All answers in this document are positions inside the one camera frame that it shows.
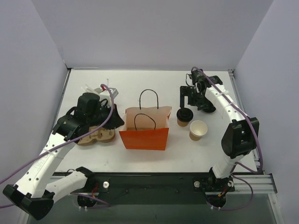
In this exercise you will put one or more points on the orange paper bag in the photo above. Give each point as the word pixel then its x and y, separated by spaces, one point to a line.
pixel 153 117

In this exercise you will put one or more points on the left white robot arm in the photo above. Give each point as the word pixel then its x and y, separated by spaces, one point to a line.
pixel 33 193

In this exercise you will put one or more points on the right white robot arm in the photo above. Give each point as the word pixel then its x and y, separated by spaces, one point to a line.
pixel 209 94

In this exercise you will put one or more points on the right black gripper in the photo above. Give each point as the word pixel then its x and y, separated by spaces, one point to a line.
pixel 187 92

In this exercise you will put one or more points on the brown paper coffee cup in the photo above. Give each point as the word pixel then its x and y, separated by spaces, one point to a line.
pixel 183 122

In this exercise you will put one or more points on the brown pulp cup carrier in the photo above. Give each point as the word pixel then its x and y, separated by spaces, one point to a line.
pixel 139 129

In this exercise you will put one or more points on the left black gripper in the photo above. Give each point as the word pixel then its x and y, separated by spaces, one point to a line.
pixel 114 119

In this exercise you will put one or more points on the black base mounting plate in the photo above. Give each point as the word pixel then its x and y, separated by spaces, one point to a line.
pixel 158 188

